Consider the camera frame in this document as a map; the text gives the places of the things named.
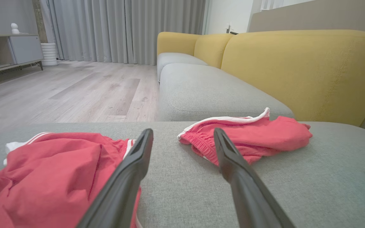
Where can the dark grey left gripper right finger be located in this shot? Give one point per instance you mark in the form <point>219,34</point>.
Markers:
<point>249,196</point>

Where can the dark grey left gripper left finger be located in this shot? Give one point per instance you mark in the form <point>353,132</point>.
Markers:
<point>119,196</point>

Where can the red jersey with white trim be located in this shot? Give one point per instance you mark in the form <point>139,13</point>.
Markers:
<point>49,177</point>

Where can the red shorts white trim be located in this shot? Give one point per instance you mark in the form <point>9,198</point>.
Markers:
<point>265,136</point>

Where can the wide grey sofa seat cushion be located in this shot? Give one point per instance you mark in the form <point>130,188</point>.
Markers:
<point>208,91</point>

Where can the wide yellow sofa backrest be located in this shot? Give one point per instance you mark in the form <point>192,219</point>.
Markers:
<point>303,72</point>

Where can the narrow grey sofa seat cushion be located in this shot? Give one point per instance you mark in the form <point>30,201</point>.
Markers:
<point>176,58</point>

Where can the narrow yellow sofa backrest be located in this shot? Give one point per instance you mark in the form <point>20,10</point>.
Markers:
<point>212,49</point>

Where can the white ribbed plant pot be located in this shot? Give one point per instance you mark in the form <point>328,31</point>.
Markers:
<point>49,54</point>

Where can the yellow sofa armrest end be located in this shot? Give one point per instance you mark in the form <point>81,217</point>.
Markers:
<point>176,42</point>

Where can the grey pleated curtain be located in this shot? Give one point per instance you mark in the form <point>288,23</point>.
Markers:
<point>122,28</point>

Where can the grey wooden TV cabinet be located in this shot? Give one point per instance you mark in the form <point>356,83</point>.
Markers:
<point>24,49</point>

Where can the small white figurine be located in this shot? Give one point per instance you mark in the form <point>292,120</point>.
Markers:
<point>14,28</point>

